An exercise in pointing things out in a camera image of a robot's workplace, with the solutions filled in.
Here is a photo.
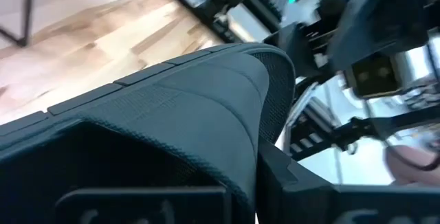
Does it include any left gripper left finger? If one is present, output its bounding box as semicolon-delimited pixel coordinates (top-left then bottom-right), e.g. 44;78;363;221
54;186;232;224

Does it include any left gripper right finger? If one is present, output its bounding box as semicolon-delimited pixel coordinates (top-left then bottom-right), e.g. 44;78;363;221
256;137;440;224

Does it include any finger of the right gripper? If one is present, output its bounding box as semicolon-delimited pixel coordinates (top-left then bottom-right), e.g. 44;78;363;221
263;21;331;80

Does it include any black rubber slide sandal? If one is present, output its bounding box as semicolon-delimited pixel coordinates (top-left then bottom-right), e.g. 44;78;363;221
0;41;297;224

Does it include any person's hand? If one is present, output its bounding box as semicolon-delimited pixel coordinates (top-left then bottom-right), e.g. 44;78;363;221
384;144;440;187

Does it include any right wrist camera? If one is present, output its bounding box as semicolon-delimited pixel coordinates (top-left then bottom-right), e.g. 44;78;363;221
344;52;405;98

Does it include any wooden shelf with black frame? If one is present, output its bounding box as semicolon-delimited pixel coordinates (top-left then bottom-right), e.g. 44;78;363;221
0;0;37;48

